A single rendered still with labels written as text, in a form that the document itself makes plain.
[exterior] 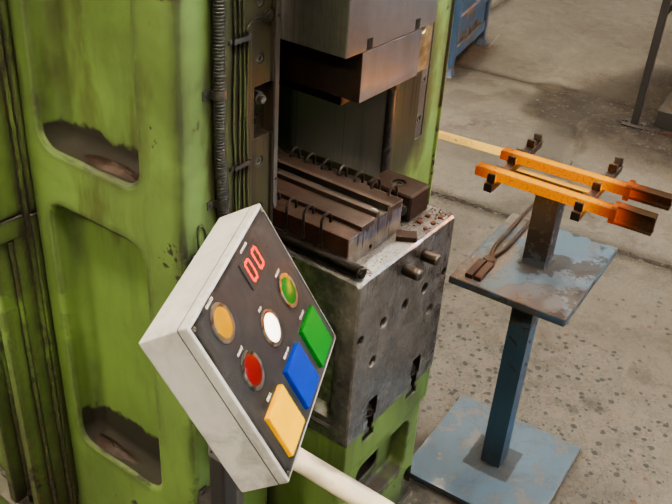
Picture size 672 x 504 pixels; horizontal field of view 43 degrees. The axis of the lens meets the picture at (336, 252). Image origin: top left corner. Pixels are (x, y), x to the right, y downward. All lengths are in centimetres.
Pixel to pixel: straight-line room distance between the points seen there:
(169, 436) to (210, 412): 71
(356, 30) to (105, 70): 46
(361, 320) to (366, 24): 60
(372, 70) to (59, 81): 59
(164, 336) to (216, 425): 15
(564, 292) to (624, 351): 113
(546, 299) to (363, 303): 54
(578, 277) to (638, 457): 82
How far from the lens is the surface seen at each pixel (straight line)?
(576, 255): 228
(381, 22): 156
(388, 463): 238
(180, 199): 149
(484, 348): 307
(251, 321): 123
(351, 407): 189
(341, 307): 174
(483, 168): 201
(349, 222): 174
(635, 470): 278
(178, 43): 138
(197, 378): 114
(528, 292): 209
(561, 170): 208
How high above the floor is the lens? 187
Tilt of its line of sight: 32 degrees down
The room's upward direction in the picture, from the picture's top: 4 degrees clockwise
